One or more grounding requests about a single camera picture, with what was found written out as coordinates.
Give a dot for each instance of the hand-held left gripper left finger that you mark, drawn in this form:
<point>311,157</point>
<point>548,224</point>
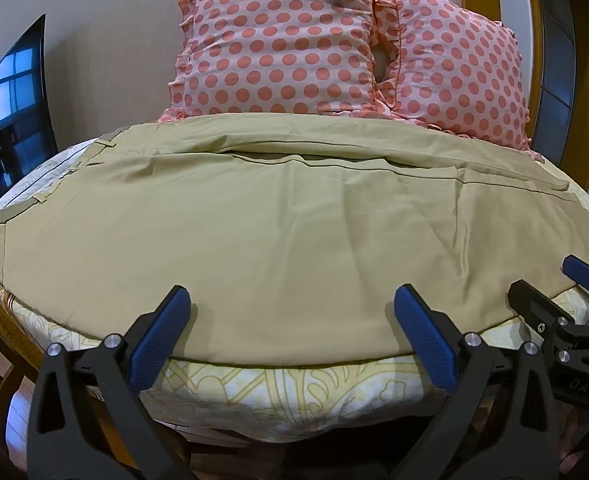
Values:
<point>160,332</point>

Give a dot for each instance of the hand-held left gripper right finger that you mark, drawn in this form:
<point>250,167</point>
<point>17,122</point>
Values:
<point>424,337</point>

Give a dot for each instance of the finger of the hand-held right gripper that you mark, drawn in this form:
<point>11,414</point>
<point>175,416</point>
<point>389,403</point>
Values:
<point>585,273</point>
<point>536,307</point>

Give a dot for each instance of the khaki pants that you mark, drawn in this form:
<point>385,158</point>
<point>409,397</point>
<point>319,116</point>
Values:
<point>274,230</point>

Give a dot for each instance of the yellow patterned bedsheet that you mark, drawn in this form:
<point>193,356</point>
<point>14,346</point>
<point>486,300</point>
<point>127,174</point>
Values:
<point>274,392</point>

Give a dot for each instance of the dark glass door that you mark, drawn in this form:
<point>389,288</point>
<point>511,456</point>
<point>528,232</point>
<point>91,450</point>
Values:
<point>574,65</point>

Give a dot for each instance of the pink polka dot pillow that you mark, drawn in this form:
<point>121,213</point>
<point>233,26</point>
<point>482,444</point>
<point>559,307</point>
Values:
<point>464,75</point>
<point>284,45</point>

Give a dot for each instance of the black television screen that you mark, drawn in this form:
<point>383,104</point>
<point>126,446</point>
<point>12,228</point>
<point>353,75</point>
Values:
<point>17,90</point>

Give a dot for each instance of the wooden bed frame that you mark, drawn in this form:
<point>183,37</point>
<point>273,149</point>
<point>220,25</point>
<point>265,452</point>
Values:
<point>17,342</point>

